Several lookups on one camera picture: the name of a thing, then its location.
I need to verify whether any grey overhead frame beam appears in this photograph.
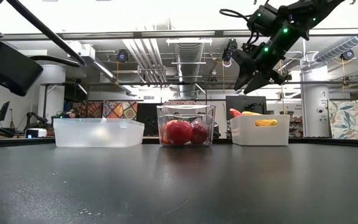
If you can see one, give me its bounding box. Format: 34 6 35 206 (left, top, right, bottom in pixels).
0 28 358 41

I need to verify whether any white column with signs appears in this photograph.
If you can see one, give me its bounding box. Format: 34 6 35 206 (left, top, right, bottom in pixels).
301 65 331 138

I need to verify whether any clear plastic bin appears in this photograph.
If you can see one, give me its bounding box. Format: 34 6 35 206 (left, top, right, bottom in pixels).
156 105 216 147

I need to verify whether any small white box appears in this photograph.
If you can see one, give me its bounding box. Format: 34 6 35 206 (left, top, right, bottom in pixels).
26 128 47 139

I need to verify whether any dark red toy fruit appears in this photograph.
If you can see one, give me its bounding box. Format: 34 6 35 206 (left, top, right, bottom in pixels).
191 120 210 144

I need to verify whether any black round ceiling reel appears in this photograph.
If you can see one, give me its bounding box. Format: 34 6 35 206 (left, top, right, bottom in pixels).
340 49 356 61
116 49 130 63

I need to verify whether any plain white column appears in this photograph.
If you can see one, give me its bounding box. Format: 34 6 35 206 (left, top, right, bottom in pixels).
40 64 67 119

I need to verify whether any red toy apple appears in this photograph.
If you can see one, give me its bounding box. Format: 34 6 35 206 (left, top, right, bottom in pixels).
165 119 194 146

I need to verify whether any black hanging ceiling device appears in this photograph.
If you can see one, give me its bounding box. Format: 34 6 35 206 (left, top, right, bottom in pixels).
221 39 238 68

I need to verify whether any large black monitor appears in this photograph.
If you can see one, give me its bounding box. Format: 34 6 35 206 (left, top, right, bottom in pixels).
225 95 267 121

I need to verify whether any yellow toy corn cob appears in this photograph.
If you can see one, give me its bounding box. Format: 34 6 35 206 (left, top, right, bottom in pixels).
242 111 278 128

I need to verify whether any floral leaf wall hanging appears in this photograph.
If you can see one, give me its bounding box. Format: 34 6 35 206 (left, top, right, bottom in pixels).
327 98 358 139

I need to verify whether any frosted translucent plastic bin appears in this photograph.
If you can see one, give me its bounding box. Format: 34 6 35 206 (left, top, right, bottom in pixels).
53 118 145 148

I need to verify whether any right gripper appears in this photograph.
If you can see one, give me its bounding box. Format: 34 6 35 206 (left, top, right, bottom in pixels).
233 29 303 95

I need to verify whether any small black tilted monitor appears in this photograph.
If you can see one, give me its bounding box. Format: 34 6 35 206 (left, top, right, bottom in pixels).
0 100 11 122

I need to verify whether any silver ribbed ceiling duct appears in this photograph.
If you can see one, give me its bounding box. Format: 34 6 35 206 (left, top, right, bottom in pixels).
174 42 205 99

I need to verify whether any white plastic handled bin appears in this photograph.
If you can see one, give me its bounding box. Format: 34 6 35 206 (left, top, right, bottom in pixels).
230 114 291 146

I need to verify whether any silver spiral air duct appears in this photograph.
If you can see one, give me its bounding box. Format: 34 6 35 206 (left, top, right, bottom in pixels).
314 34 358 62

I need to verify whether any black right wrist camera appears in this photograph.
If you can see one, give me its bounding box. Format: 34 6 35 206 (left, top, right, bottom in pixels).
230 49 257 74

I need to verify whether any colourful patterned wall hanging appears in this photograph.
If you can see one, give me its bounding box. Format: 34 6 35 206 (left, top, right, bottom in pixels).
72 100 138 121

